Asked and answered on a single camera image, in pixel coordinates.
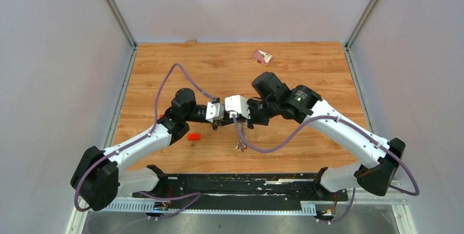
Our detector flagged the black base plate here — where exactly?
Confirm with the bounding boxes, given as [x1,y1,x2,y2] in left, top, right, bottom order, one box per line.
[148,173,349,211]

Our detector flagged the red patterned card box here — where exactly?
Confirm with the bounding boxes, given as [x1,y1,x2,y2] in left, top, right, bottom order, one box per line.
[252,49,274,66]

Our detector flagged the aluminium frame post left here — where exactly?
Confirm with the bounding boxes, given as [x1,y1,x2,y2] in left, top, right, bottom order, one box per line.
[105,0,137,50]

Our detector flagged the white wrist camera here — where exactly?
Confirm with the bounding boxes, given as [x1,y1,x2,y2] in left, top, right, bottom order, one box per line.
[224,95,251,119]
[205,102,224,123]

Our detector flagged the aluminium frame post right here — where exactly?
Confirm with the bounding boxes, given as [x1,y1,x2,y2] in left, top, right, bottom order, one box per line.
[345,0,379,50]

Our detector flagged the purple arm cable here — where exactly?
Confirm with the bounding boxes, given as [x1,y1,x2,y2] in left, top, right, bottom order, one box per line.
[231,114,420,225]
[74,62,221,222]

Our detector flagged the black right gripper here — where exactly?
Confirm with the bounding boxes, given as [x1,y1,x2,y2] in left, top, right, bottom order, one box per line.
[239,98,279,126]

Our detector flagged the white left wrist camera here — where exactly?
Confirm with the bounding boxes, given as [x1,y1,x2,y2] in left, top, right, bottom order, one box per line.
[205,102,224,123]

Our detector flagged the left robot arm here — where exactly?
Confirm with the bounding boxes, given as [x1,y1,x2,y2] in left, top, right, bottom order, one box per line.
[70,88,234,212]

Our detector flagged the aluminium frame post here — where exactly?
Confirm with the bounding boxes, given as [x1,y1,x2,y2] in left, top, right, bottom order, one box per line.
[345,0,379,50]
[105,0,137,50]

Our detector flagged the small red toy brick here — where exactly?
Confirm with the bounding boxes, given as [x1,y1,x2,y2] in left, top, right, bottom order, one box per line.
[187,133,201,141]

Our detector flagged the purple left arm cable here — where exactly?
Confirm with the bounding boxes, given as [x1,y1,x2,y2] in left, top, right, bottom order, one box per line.
[74,62,221,222]

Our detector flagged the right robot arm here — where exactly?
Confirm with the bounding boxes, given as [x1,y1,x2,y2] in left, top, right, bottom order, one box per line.
[248,72,405,200]

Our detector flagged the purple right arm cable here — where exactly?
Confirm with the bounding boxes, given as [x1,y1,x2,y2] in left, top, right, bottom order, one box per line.
[231,114,420,225]

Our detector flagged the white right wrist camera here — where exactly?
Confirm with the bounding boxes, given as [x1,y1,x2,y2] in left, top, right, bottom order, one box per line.
[224,95,251,119]

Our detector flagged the chain of metal keyrings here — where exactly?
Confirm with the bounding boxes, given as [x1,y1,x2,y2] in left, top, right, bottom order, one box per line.
[235,119,254,153]

